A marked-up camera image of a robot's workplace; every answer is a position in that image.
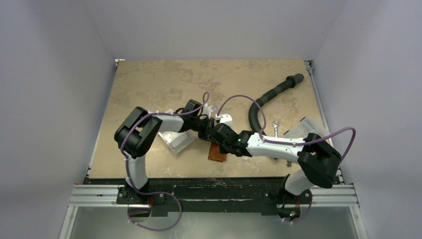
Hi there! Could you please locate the brown leather card holder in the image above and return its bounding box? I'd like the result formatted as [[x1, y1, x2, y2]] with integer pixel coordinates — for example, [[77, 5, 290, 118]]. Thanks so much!
[[207, 142, 227, 162]]

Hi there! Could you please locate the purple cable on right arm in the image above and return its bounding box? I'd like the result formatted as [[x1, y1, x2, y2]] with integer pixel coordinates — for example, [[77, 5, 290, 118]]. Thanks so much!
[[215, 95, 357, 225]]

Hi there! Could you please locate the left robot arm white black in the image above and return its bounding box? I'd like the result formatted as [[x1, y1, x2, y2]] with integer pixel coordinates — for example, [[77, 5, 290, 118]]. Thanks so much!
[[114, 100, 215, 204]]

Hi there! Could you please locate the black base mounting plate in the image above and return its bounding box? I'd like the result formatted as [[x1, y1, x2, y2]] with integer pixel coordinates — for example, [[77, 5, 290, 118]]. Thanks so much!
[[82, 177, 314, 217]]

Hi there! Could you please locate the aluminium front frame rail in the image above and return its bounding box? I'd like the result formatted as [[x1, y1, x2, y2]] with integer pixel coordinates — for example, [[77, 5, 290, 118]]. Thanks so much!
[[69, 185, 359, 207]]

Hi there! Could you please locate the dark grey corrugated hose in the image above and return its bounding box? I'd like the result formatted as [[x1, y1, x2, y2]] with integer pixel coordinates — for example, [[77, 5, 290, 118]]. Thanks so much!
[[248, 73, 305, 134]]

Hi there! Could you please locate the aluminium rail at table edge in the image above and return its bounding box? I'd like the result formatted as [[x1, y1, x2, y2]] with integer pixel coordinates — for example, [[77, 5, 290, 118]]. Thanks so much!
[[304, 60, 345, 185]]

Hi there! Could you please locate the clear plastic screw organizer box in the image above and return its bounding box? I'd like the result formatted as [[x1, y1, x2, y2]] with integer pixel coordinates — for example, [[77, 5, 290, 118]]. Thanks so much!
[[283, 116, 330, 138]]

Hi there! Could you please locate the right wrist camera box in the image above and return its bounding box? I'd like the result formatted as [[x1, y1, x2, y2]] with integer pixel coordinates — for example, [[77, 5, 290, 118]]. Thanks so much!
[[215, 114, 234, 129]]

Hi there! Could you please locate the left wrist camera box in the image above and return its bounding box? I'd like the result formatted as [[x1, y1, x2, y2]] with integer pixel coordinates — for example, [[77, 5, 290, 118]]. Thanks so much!
[[202, 104, 218, 117]]

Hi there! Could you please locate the clear plastic bin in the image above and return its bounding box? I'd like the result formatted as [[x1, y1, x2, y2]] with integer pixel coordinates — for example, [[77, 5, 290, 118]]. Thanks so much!
[[158, 109, 195, 154]]

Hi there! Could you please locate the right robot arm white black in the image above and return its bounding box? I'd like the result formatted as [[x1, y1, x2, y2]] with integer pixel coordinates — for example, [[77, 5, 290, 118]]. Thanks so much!
[[210, 123, 341, 203]]

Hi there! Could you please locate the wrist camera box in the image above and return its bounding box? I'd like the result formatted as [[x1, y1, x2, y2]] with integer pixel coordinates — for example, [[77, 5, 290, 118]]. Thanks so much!
[[215, 114, 234, 129], [202, 104, 218, 117]]

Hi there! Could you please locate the small silver wrench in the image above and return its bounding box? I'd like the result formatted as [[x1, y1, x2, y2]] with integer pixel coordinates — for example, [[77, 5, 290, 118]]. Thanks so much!
[[272, 120, 280, 137]]

